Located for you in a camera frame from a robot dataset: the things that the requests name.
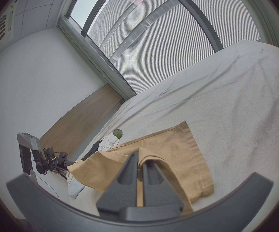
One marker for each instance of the window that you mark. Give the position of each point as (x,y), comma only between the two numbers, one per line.
(166,32)

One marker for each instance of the black garment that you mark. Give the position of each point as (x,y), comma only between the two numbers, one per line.
(94,148)

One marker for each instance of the pale grey garment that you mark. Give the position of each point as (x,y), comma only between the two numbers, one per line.
(75,187)

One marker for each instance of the tan shorts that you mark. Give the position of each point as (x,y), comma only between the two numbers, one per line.
(178,148)

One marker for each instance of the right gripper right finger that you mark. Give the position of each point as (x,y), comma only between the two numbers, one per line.
(163,198)

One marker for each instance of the white ceiling air conditioner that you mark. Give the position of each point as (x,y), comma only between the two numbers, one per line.
(0,28)

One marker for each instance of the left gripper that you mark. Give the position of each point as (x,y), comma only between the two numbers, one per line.
(64,165)

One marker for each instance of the white T-shirt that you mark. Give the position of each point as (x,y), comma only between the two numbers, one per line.
(109,142)

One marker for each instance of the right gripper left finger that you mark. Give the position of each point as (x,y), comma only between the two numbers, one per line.
(113,198)

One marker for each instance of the green garment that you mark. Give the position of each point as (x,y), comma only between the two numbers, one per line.
(117,133)

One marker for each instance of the bed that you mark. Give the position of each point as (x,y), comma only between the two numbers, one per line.
(214,93)

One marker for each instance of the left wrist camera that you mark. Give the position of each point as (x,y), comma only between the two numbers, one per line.
(62,155)

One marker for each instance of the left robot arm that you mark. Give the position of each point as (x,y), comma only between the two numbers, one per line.
(28,140)

